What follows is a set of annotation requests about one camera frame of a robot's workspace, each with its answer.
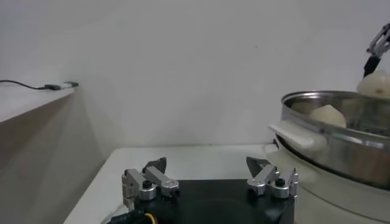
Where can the stainless steel steamer pot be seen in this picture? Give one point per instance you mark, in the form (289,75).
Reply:
(350,155)

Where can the white side table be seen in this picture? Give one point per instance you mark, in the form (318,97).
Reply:
(24,100)

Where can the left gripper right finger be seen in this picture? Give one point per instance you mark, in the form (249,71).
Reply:
(265,178)

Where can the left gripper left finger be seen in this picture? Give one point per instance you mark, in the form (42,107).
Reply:
(158,179)

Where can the white electric cooker base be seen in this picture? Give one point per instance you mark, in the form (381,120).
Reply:
(329,201)

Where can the white steamed baozi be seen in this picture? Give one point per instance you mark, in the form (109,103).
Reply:
(376,85)
(329,115)

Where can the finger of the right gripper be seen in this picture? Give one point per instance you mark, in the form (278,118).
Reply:
(379,45)

